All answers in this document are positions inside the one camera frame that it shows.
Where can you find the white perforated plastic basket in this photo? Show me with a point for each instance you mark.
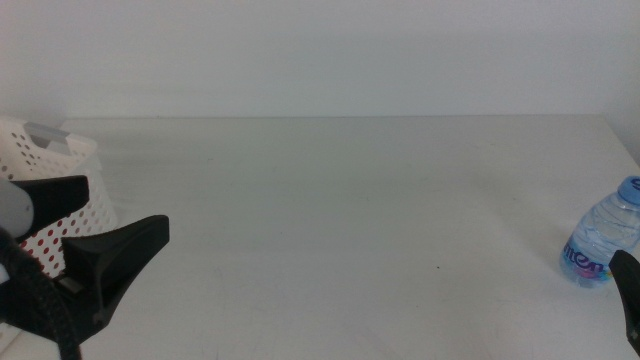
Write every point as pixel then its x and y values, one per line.
pixel 80 147

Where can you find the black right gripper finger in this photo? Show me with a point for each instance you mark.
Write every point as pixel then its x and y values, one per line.
pixel 630 300

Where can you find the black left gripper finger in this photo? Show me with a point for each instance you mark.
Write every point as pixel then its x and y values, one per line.
pixel 125 250
pixel 60 200

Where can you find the clear water bottle blue cap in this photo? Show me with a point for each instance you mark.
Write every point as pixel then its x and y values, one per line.
pixel 595 235

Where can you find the red soda can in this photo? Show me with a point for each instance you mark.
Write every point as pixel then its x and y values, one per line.
pixel 41 242

